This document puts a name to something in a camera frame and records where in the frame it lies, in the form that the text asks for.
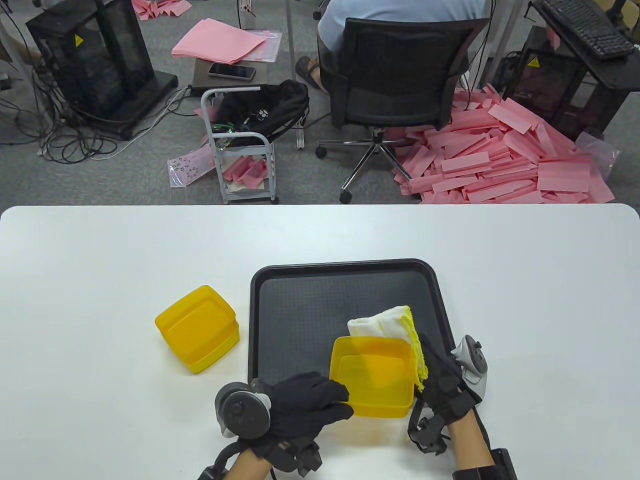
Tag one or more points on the black smartphone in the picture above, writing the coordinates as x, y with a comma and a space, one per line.
231, 71

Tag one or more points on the clear crumpled plastic bag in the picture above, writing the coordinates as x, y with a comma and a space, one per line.
602, 152

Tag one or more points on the black sensor box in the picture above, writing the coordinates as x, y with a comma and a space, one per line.
505, 465

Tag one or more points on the person's right forearm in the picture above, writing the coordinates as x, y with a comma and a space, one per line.
470, 445

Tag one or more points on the pile of pink foam strips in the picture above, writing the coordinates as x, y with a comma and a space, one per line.
500, 160

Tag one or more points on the person's right hand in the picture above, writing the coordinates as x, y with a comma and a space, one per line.
445, 385

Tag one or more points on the black mesh equipment tower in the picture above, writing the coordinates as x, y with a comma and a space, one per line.
115, 50
550, 85

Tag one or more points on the black bag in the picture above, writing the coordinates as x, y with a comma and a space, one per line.
280, 105

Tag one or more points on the black plastic tray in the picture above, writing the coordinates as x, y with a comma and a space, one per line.
300, 310

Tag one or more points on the black mesh office chair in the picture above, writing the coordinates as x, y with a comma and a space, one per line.
395, 95

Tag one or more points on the white desk pole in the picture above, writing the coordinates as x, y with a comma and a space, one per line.
290, 30

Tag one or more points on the white rolling cart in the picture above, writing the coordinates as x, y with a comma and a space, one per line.
250, 196

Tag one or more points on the clear zip plastic bag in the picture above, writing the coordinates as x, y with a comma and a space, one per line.
272, 47

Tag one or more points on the person's left forearm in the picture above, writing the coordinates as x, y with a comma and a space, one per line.
247, 465

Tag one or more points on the printed plastic bag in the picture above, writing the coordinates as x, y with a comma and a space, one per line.
187, 167

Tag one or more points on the person's left hand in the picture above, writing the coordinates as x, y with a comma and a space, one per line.
310, 405

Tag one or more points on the stack of pink sheets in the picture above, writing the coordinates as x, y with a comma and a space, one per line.
220, 40

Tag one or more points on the pink foam strips bundle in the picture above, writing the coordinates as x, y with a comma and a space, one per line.
245, 170

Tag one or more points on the black keyboard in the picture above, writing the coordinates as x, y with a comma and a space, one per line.
585, 25

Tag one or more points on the black keyboard stand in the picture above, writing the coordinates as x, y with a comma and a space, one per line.
617, 72

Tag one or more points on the white yellow dish cloth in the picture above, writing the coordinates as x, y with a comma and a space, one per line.
380, 322

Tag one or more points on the yellow plastic food container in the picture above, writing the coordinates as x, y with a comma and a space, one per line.
210, 362
375, 380
195, 320

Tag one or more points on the small heap pink foam strips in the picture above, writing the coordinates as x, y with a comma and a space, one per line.
165, 7

